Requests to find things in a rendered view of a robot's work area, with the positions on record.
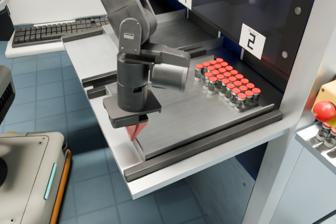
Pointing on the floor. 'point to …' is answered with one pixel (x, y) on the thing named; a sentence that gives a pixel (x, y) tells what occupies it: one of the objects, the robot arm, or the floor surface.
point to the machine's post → (298, 102)
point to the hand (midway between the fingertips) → (131, 136)
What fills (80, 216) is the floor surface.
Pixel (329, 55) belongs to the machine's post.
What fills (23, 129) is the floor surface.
